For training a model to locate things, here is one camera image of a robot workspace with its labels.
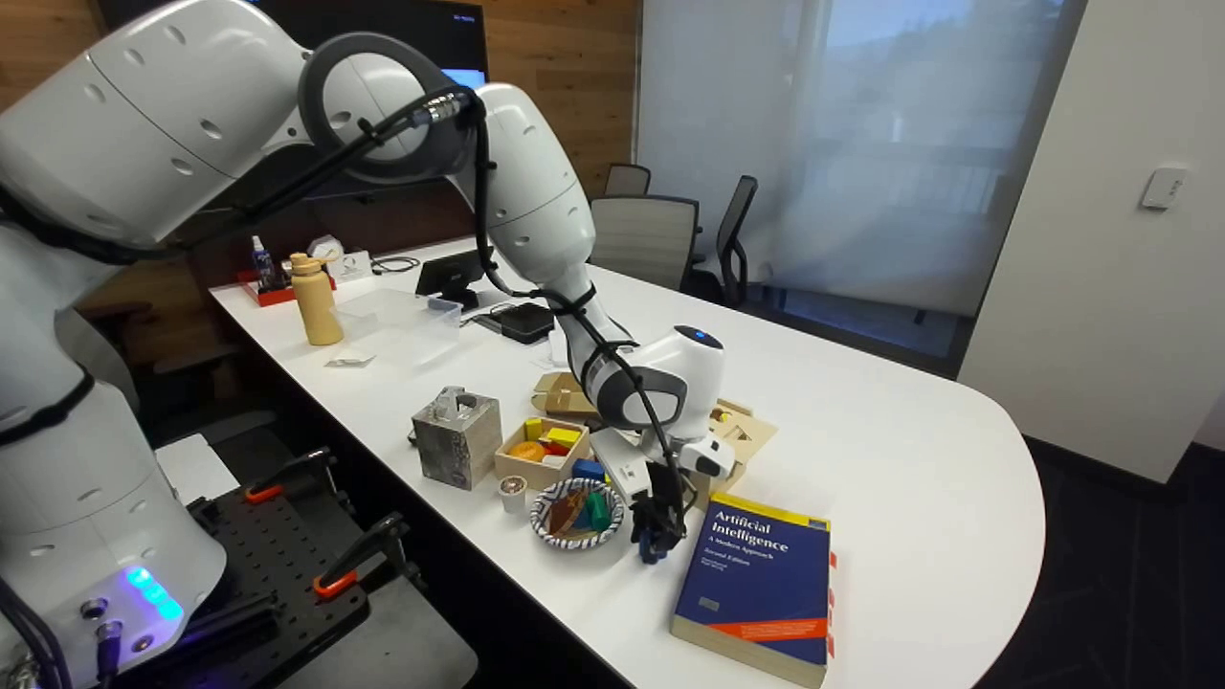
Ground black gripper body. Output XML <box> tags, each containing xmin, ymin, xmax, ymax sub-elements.
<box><xmin>630</xmin><ymin>464</ymin><xmax>694</xmax><ymax>542</ymax></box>

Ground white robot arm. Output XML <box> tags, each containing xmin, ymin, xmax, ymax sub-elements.
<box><xmin>0</xmin><ymin>0</ymin><xmax>727</xmax><ymax>637</ymax></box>

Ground brown cardboard box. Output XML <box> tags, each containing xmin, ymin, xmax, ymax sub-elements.
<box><xmin>528</xmin><ymin>366</ymin><xmax>781</xmax><ymax>489</ymax></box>

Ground grey metal box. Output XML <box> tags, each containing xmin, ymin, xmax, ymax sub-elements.
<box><xmin>413</xmin><ymin>387</ymin><xmax>503</xmax><ymax>489</ymax></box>

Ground blue patterned paper plate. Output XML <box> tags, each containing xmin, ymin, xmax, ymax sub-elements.
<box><xmin>533</xmin><ymin>479</ymin><xmax>624</xmax><ymax>552</ymax></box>

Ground blue rectangular block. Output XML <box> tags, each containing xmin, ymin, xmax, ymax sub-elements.
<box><xmin>570</xmin><ymin>458</ymin><xmax>609</xmax><ymax>479</ymax></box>

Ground blue hardcover book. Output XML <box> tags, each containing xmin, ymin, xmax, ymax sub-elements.
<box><xmin>669</xmin><ymin>495</ymin><xmax>836</xmax><ymax>689</ymax></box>

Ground wooden tray of blocks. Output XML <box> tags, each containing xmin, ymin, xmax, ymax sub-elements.
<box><xmin>494</xmin><ymin>415</ymin><xmax>592</xmax><ymax>489</ymax></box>

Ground black flat device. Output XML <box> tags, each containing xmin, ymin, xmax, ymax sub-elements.
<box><xmin>481</xmin><ymin>302</ymin><xmax>556</xmax><ymax>345</ymax></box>

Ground black office chair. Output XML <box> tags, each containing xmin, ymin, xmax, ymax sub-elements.
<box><xmin>685</xmin><ymin>176</ymin><xmax>757</xmax><ymax>304</ymax></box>

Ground grey office chair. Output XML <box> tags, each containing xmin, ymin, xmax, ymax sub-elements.
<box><xmin>589</xmin><ymin>164</ymin><xmax>697</xmax><ymax>287</ymax></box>

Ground tan plastic bottle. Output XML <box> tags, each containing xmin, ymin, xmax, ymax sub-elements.
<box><xmin>290</xmin><ymin>253</ymin><xmax>344</xmax><ymax>348</ymax></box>

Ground red tray with items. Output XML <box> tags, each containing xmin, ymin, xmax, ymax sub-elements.
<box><xmin>249</xmin><ymin>234</ymin><xmax>295</xmax><ymax>304</ymax></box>

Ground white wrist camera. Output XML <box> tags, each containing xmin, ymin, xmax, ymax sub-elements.
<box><xmin>678</xmin><ymin>437</ymin><xmax>735</xmax><ymax>479</ymax></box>

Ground black clamp orange handle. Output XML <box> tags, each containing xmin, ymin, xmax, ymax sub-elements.
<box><xmin>242</xmin><ymin>446</ymin><xmax>336</xmax><ymax>505</ymax></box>
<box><xmin>311</xmin><ymin>514</ymin><xmax>408</xmax><ymax>602</ymax></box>

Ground wall monitor screen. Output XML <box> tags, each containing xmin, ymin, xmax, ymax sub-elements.
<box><xmin>262</xmin><ymin>0</ymin><xmax>491</xmax><ymax>86</ymax></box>

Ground white light switch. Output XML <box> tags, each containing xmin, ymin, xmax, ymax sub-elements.
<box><xmin>1136</xmin><ymin>164</ymin><xmax>1188</xmax><ymax>214</ymax></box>

